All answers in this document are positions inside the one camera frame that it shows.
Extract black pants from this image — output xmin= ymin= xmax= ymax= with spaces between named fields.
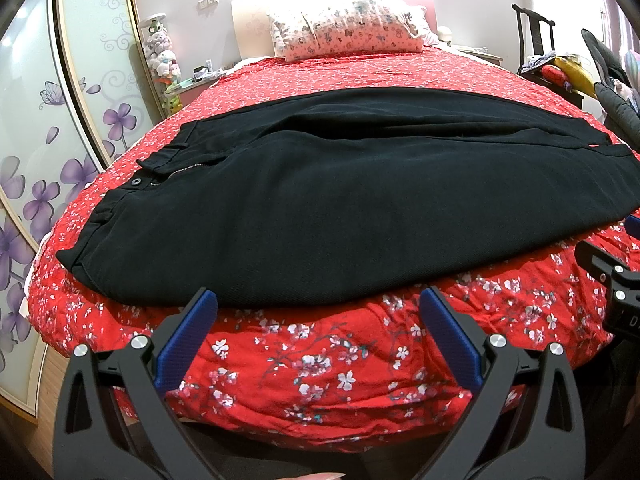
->
xmin=56 ymin=88 xmax=639 ymax=307

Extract pile of clothes on chair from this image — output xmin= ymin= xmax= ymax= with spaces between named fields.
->
xmin=518 ymin=28 xmax=639 ymax=152

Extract red floral bedspread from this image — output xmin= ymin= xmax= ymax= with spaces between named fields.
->
xmin=26 ymin=48 xmax=614 ymax=452

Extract black wooden chair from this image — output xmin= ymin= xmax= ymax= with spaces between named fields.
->
xmin=511 ymin=3 xmax=555 ymax=73

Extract floral sliding wardrobe doors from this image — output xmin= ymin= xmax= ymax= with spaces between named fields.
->
xmin=1 ymin=0 xmax=160 ymax=419

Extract pink floral pillow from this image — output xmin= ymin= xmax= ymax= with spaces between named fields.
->
xmin=269 ymin=0 xmax=439 ymax=62

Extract bedside table with clutter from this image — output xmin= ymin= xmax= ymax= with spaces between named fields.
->
xmin=164 ymin=60 xmax=218 ymax=114

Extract beige headboard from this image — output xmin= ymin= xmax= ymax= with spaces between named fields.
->
xmin=231 ymin=0 xmax=274 ymax=60

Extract wall switch plate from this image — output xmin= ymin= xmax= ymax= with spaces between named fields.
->
xmin=198 ymin=0 xmax=219 ymax=11

